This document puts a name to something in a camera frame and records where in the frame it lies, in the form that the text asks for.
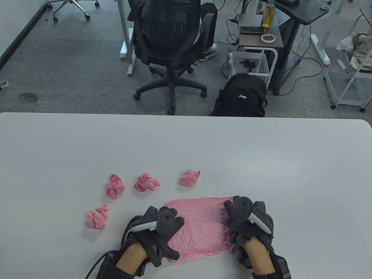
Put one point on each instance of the yellow drink bottle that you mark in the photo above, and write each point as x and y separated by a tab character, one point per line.
268	17

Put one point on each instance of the person's left hand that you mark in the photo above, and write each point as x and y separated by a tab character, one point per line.
149	215

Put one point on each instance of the pink crinkled paper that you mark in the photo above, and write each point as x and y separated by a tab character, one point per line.
200	226
189	178
145	182
98	218
115	187

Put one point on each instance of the black keyboard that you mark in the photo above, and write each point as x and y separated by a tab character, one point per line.
289	2

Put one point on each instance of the beige cloth bundle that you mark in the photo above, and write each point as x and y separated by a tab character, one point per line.
361	55

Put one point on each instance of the white wheeled rack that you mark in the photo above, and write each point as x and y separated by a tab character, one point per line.
350	93

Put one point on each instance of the black phone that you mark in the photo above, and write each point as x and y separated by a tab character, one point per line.
251	30

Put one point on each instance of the black mesh office chair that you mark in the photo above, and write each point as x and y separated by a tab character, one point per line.
168	55

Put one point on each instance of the white plastic bag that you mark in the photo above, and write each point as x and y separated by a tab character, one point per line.
345	42

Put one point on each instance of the swivel chair with chrome base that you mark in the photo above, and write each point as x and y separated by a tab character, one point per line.
77	5

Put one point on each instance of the person's right forearm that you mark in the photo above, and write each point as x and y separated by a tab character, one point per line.
257	255

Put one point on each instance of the white desk foot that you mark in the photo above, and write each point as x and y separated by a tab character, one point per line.
319	49

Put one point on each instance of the white desk leg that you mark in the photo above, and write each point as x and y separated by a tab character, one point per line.
123	23

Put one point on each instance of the black standing desk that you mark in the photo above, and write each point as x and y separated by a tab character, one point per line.
308	13

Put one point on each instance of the person's right hand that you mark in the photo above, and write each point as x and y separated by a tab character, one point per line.
238	229

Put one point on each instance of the black backpack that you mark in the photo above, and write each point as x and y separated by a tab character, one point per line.
241	96

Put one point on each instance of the grey round puck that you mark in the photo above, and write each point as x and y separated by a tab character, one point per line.
323	7

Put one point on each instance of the grey side table white frame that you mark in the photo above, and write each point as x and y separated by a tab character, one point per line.
250	20

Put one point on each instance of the black white handheld controller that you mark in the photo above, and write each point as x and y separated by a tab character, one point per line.
166	223
243	207

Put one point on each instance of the white tape roll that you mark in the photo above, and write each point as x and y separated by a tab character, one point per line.
268	41
7	83

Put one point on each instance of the small black gadget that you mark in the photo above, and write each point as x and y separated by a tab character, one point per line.
248	65

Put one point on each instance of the person's left forearm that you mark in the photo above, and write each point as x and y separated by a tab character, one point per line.
130	258

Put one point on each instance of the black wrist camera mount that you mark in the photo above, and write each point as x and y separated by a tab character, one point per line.
237	247
155	258

